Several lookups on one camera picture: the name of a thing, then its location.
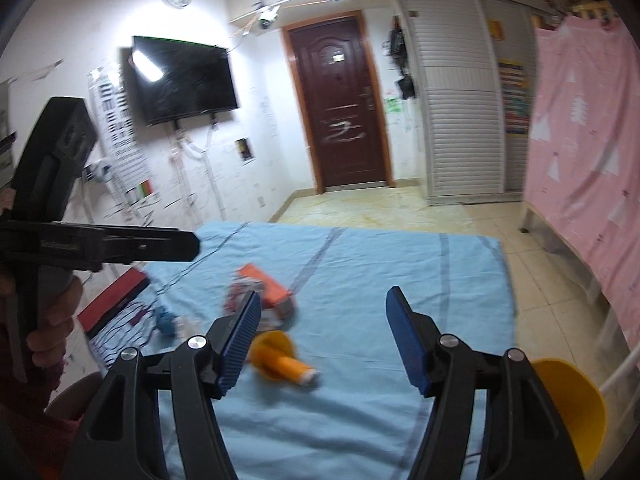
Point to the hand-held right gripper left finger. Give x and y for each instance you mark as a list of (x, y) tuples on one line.
[(242, 345)]

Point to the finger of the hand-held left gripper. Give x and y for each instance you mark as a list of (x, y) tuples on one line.
[(150, 246)]

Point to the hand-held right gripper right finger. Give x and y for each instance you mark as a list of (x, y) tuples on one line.
[(405, 345)]

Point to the yellow funnel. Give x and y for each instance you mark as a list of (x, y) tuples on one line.
[(272, 350)]

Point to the orange box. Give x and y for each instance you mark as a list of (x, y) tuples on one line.
[(270, 290)]

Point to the yellow plastic bin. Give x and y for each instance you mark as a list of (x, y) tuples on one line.
[(570, 400)]

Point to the person's left forearm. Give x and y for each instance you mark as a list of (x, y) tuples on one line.
[(30, 420)]

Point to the person's left hand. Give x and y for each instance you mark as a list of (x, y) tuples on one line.
[(55, 320)]

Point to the red and black box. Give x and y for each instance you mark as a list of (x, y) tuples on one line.
[(112, 300)]

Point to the blue yarn ball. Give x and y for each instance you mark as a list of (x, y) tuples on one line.
[(165, 321)]

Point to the white eye chart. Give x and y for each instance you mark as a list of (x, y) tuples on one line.
[(122, 135)]

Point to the blue striped bed sheet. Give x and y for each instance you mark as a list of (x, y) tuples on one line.
[(350, 285)]

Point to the white red-lined cloth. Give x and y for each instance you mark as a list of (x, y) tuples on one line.
[(125, 335)]

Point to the dark brown door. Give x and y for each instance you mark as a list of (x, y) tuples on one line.
[(340, 100)]

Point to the white louvred wardrobe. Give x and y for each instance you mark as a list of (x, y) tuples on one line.
[(460, 110)]

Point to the pink printed curtain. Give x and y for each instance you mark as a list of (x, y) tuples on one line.
[(585, 160)]

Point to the colourful grid poster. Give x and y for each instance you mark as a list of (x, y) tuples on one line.
[(513, 97)]

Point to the black hanging bags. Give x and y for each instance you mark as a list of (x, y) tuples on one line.
[(397, 42)]

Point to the orange wardrobe sticker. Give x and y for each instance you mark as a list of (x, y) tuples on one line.
[(495, 29)]

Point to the white wall charger device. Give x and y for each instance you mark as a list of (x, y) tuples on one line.
[(97, 171)]

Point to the small wall box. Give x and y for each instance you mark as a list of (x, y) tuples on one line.
[(245, 149)]

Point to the black wall television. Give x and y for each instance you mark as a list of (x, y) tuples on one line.
[(185, 80)]

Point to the wooden bunk bed frame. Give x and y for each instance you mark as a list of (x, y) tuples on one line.
[(555, 240)]

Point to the white metal rail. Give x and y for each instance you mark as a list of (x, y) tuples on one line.
[(620, 365)]

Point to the white security camera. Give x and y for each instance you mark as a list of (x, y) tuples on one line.
[(266, 16)]

